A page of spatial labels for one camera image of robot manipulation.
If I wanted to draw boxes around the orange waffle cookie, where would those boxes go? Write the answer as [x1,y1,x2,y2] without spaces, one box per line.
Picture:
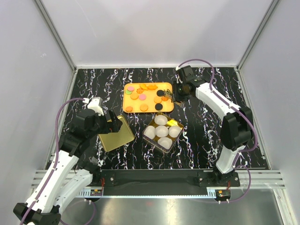
[130,93,139,100]

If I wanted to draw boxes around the orange round cookie bottom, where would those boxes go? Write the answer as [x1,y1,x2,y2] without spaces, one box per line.
[140,104,148,112]

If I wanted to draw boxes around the orange round cookie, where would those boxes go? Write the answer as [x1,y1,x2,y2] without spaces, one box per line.
[140,104,148,112]
[154,96,162,104]

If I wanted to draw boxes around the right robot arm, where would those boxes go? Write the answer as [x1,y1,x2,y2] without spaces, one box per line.
[172,79,254,186]

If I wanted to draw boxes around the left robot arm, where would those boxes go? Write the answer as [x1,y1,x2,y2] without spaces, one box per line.
[13,109,122,225]

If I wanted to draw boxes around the gold box lid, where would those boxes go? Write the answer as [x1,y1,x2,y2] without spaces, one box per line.
[98,115,135,152]

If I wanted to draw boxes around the black round cookie upper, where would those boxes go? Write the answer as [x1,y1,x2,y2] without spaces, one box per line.
[157,90,164,97]

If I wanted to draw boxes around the black round cookie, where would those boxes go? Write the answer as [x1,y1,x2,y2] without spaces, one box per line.
[155,103,163,111]
[157,90,164,97]

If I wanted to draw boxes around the orange round cookie right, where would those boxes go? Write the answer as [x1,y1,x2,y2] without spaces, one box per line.
[154,96,162,104]

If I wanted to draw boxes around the black round cookie lower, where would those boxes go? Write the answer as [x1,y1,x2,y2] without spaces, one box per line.
[155,103,163,111]

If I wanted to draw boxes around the orange leaf cookie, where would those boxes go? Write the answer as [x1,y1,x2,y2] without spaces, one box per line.
[147,85,158,90]

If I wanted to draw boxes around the white paper cup top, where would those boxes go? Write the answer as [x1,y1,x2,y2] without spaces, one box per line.
[154,115,168,126]

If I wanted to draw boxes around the white paper cup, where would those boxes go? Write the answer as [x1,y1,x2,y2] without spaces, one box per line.
[168,126,181,138]
[155,126,168,138]
[143,126,156,140]
[154,115,168,126]
[157,137,173,149]

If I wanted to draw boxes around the orange plastic tray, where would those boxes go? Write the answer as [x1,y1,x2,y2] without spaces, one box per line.
[122,82,174,113]

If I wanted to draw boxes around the orange fish cookie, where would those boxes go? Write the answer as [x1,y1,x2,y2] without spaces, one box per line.
[140,83,148,90]

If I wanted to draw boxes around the pink green cookie upper left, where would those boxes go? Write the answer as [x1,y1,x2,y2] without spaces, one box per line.
[127,86,134,91]

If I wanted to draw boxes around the white paper cup right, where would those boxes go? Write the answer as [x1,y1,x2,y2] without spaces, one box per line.
[168,126,181,138]

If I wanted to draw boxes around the white paper cup left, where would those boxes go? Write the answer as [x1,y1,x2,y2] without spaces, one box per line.
[143,126,156,140]

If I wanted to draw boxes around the small orange flower cookie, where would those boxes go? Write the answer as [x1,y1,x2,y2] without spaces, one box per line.
[136,89,143,94]

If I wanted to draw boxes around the clear cookie box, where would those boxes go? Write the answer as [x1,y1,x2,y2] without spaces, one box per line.
[142,112,184,154]

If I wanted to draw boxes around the white paper cup centre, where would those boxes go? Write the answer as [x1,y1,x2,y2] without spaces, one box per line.
[155,126,168,138]

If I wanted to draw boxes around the white paper cup bottom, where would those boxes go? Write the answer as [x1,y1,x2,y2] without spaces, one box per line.
[157,137,173,149]

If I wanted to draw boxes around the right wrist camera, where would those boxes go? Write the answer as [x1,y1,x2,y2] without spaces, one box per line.
[176,66,195,83]

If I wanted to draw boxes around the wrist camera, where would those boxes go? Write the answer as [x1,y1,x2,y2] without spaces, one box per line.
[83,97,104,116]
[176,66,195,83]

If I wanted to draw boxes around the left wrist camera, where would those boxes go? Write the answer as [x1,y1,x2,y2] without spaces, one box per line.
[83,97,104,116]

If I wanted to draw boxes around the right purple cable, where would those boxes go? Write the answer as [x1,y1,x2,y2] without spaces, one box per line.
[175,58,260,202]

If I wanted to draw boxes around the purple cable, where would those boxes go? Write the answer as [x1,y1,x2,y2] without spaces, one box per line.
[175,58,260,202]
[18,97,97,225]

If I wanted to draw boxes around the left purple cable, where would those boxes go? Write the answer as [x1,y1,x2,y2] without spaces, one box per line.
[18,97,97,225]

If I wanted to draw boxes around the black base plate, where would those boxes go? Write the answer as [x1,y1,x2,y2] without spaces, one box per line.
[99,169,240,197]

